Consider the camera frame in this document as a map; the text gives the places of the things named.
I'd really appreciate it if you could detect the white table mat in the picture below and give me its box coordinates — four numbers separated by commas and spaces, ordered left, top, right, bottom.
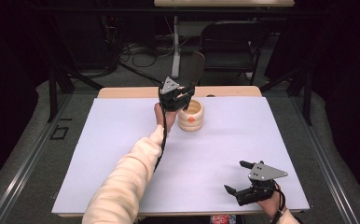
50, 95, 311, 216

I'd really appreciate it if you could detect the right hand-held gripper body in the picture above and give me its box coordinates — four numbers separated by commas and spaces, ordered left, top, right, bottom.
234, 161, 289, 207

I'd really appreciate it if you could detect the cream ribbed knife holder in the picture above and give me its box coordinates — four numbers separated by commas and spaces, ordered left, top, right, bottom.
176, 98, 205, 133

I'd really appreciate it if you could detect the person's right hand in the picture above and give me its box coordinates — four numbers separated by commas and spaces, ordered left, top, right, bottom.
256, 182, 286, 220

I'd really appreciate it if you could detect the red and white object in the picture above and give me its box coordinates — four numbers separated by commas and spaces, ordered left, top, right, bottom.
210, 214, 238, 224

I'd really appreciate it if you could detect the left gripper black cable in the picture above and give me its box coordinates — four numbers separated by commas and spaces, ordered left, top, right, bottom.
152, 106, 169, 173

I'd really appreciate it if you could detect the black kitchen knife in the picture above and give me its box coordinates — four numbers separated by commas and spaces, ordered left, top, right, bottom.
182, 50, 207, 112

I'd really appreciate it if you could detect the white desk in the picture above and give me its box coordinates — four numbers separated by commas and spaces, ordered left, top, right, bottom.
153, 0, 296, 79

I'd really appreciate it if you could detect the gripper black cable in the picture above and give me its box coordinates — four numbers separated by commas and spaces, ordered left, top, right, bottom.
270, 183, 288, 224
152, 106, 169, 173

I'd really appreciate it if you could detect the black folding chair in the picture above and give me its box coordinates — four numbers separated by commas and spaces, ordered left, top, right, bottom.
195, 20, 271, 87

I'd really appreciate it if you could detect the bundle of floor cables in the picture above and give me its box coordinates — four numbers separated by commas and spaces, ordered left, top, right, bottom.
118, 32, 177, 69

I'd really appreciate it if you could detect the person's left hand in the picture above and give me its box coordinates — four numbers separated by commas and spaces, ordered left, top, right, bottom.
153, 102, 180, 134

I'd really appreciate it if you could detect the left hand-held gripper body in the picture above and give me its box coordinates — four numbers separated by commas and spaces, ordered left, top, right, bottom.
158, 76, 183, 112

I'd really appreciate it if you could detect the black metal stand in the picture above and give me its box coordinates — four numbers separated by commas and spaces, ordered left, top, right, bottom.
258, 60, 313, 127
46, 60, 105, 123

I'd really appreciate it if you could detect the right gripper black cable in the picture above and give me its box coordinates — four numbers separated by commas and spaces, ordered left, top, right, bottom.
270, 183, 288, 224

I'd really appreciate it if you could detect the wooden table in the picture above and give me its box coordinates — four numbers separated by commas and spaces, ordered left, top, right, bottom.
58, 86, 307, 218

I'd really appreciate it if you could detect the aluminium floor rail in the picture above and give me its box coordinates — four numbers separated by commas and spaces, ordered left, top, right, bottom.
288, 92, 360, 224
0, 92, 74, 224

